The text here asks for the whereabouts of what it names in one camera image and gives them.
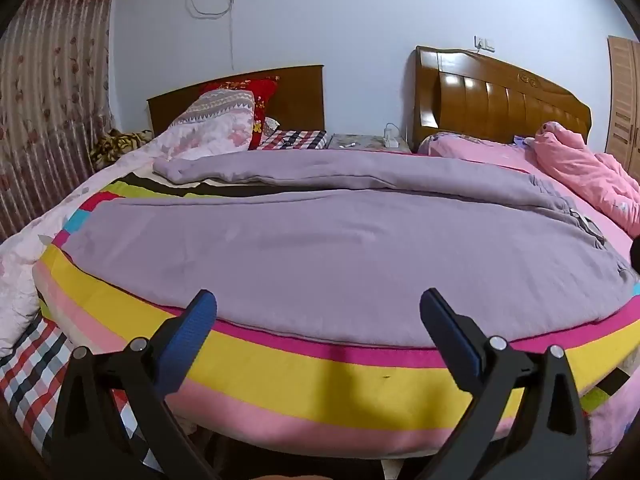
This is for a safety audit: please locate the plain brown headboard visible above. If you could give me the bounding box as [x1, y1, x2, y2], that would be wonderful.
[146, 65, 326, 136]

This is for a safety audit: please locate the tiger print blanket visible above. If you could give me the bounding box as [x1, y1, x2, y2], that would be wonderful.
[90, 129, 154, 171]

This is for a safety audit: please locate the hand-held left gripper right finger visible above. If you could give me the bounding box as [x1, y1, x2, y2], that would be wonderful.
[420, 287, 591, 480]

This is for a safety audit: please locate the carved glossy wooden headboard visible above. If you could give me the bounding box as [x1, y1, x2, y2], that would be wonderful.
[412, 45, 593, 153]

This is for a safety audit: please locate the pink printed bedding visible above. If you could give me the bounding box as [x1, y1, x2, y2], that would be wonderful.
[417, 132, 636, 261]

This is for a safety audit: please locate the floral striped curtain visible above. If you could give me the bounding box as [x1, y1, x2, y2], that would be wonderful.
[0, 0, 119, 242]

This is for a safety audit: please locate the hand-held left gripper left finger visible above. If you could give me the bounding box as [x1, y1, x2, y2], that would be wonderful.
[50, 289, 221, 480]

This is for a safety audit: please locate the red patterned pillow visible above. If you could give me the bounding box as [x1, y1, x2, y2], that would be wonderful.
[202, 76, 281, 150]

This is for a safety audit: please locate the striped colourful blanket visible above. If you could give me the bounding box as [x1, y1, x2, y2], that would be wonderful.
[32, 170, 640, 461]

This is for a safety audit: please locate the crumpled pink quilt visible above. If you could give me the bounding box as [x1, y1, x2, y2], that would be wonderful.
[530, 121, 640, 238]

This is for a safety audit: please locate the light wooden wardrobe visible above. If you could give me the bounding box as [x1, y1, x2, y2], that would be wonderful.
[605, 35, 640, 176]

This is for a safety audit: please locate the grey wall cable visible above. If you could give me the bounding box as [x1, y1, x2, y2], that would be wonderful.
[186, 0, 237, 72]

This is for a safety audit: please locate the nightstand with floral cover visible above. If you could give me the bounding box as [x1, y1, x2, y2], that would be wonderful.
[325, 132, 413, 153]

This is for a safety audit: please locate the checked bed sheet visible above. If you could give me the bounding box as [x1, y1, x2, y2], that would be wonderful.
[0, 129, 328, 478]

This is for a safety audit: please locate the white pink floral quilt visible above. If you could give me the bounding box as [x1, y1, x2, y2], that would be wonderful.
[0, 89, 257, 358]

